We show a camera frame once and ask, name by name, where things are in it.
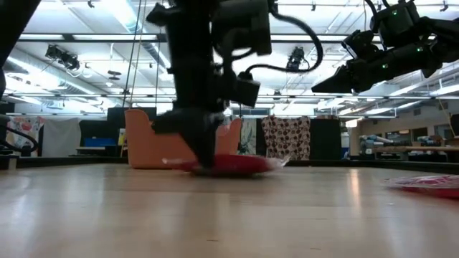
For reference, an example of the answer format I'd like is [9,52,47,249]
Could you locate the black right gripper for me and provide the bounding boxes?
[311,48,408,95]

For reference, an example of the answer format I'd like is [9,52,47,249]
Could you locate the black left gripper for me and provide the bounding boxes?
[150,77,234,168]

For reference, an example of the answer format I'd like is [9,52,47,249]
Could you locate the red popcorn bag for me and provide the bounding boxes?
[161,153,290,177]
[382,174,459,200]

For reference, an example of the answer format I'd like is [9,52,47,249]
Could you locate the pale floral cloth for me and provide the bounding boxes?
[240,118,257,156]

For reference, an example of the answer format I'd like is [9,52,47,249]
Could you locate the black cabinet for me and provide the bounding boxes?
[309,118,342,161]

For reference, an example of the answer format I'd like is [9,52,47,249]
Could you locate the orange plastic basket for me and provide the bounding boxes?
[124,108,244,170]

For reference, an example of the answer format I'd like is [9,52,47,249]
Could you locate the brown floral patterned cloth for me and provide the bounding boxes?
[260,115,311,161]

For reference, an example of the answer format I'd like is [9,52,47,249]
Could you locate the wooden shelf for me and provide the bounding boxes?
[358,118,459,162]

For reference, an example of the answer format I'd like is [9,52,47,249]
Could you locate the blue box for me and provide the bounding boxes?
[84,137,115,148]

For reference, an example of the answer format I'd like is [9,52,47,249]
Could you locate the white hanging cloth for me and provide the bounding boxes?
[42,118,82,158]

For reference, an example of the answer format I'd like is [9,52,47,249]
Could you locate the colourful printed cloth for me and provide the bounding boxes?
[6,116,46,157]

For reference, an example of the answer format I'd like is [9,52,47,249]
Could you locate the thin black overhead rail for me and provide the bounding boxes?
[10,92,459,101]

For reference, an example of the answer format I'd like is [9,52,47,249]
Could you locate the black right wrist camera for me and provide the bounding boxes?
[340,29,374,60]

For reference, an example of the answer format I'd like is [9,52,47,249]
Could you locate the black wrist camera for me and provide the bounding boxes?
[340,29,374,60]
[222,71,262,108]

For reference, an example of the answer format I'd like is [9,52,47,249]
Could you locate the black hanging ceiling camera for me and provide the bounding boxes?
[285,45,310,74]

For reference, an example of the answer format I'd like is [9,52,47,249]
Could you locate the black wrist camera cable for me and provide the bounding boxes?
[245,6,324,75]

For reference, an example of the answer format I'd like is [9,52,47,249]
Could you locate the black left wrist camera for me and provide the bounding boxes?
[222,71,262,108]

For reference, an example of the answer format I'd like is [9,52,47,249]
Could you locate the black hanging cable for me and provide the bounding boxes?
[122,0,143,108]
[154,27,161,108]
[128,0,148,108]

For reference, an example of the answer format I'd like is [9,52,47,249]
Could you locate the black aluminium table frame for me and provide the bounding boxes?
[16,156,459,176]

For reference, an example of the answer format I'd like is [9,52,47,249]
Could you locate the black ceiling camera cluster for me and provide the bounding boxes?
[44,44,82,72]

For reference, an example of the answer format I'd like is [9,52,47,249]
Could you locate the black ceiling light rail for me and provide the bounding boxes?
[17,33,437,43]

